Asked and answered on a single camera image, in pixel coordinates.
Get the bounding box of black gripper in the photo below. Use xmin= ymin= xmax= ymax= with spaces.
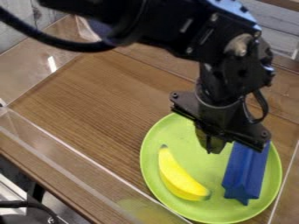
xmin=170 ymin=90 xmax=271 ymax=154

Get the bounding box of blue star-profile block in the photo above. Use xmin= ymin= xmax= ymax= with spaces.
xmin=222 ymin=142 xmax=270 ymax=206

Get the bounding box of yellow toy banana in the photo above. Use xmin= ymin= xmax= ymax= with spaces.
xmin=158 ymin=144 xmax=211 ymax=201

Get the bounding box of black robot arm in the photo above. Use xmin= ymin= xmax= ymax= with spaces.
xmin=38 ymin=0 xmax=275 ymax=154

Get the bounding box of green plate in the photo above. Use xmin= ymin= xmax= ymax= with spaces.
xmin=140 ymin=114 xmax=283 ymax=224

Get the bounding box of clear acrylic front wall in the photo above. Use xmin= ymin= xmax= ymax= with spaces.
xmin=0 ymin=108 xmax=191 ymax=224

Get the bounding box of black cable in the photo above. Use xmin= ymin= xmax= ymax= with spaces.
xmin=0 ymin=5 xmax=118 ymax=53

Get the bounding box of black metal table frame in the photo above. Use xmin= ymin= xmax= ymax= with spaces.
xmin=0 ymin=156 xmax=91 ymax=224

